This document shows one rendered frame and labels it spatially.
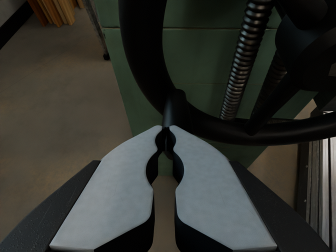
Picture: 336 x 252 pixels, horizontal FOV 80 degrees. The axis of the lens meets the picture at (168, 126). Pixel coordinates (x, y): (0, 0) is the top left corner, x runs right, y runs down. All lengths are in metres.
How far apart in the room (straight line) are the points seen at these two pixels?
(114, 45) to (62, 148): 0.81
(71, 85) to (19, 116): 0.32
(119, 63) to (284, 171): 0.90
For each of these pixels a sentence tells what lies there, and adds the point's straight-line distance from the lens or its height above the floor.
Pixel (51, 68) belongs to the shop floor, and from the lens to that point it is 1.54.
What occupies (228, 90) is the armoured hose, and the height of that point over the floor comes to 0.70.
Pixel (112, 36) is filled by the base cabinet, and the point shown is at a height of 0.70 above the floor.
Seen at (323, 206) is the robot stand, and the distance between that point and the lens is 0.84.
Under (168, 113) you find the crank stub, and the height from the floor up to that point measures 0.77.
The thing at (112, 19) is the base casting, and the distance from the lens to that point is 0.36.
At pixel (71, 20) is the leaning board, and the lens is 1.89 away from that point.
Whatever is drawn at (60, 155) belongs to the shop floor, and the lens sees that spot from 1.11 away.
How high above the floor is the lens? 0.90
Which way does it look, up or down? 58 degrees down
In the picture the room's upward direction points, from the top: straight up
